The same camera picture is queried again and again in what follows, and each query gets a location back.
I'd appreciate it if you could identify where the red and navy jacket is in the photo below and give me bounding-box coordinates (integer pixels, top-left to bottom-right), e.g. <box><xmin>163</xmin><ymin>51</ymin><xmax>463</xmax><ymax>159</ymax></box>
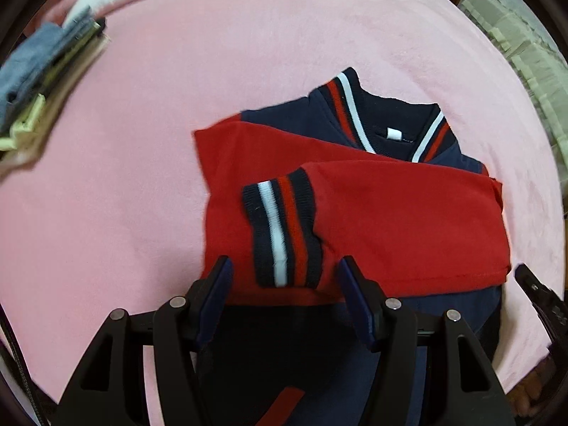
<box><xmin>195</xmin><ymin>68</ymin><xmax>511</xmax><ymax>425</ymax></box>

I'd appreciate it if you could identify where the pink fleece blanket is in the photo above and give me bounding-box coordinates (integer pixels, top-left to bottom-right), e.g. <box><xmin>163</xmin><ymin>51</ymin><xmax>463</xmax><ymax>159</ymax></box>
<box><xmin>1</xmin><ymin>0</ymin><xmax>565</xmax><ymax>399</ymax></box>

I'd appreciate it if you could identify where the folded cream garment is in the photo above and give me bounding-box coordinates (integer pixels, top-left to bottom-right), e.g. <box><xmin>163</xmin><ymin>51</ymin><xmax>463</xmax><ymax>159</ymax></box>
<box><xmin>1</xmin><ymin>35</ymin><xmax>110</xmax><ymax>179</ymax></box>

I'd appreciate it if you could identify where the folded blue denim garment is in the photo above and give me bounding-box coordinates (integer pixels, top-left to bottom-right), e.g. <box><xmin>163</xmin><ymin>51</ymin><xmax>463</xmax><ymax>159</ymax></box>
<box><xmin>1</xmin><ymin>7</ymin><xmax>95</xmax><ymax>133</ymax></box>

